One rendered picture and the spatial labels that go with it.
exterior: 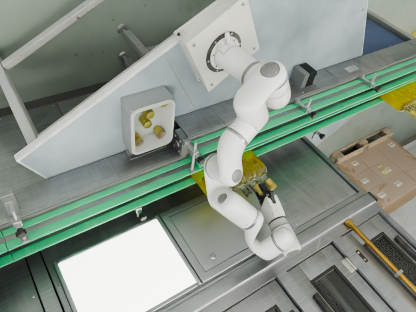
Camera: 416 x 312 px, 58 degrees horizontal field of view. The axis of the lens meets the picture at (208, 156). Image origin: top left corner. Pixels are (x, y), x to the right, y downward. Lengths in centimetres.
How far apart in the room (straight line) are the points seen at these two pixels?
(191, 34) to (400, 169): 479
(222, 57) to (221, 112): 35
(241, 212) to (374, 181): 430
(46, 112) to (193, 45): 104
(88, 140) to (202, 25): 57
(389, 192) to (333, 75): 349
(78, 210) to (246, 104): 70
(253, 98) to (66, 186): 76
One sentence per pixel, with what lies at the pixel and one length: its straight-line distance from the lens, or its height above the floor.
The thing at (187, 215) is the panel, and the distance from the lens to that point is 159.
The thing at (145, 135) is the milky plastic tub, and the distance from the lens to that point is 151.
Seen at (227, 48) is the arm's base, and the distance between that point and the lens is 133.
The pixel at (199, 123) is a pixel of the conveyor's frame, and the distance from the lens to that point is 154.
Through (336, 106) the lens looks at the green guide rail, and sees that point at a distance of 201.
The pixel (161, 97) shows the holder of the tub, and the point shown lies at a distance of 137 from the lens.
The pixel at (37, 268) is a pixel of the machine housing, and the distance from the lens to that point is 155.
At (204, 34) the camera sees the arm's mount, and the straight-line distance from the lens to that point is 129.
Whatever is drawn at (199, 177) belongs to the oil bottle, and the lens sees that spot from 152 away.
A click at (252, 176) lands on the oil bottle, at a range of 157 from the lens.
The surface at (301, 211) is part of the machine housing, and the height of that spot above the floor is 125.
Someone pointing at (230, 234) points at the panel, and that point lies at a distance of 156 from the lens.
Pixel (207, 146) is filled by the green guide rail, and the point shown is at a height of 94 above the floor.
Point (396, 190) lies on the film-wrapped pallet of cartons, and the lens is 548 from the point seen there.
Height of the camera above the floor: 173
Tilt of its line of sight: 31 degrees down
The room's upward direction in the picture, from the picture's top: 141 degrees clockwise
